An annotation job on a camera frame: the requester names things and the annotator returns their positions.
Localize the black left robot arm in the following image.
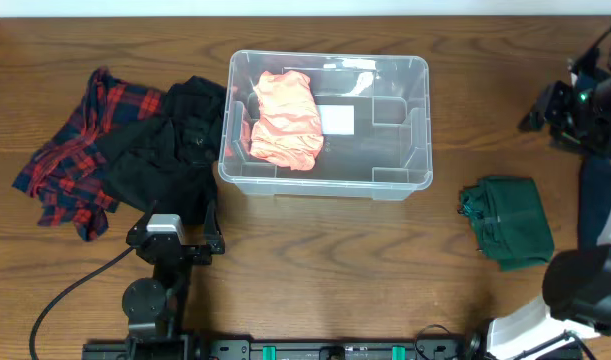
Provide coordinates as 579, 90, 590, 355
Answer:
122, 201, 225, 360

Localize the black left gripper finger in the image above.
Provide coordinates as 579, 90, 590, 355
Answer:
128, 200, 157, 234
203, 200, 223, 245

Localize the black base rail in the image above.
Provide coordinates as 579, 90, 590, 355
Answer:
81, 336, 494, 360

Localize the black crumpled garment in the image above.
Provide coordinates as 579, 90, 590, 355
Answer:
96, 76, 226, 225

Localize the white label in bin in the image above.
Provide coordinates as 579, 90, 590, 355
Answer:
318, 105, 355, 135

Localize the dark green garment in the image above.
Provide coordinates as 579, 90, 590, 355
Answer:
458, 176, 554, 272

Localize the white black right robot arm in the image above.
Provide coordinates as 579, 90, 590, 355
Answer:
460, 27, 611, 359

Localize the red navy plaid shirt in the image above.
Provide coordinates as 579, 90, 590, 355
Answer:
12, 67, 165, 241

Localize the clear plastic storage bin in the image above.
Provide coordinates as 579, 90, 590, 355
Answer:
218, 50, 433, 201

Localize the dark navy folded garment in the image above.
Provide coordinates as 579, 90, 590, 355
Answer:
577, 156, 611, 250

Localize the salmon pink garment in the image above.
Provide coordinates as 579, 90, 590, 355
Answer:
250, 70, 324, 171

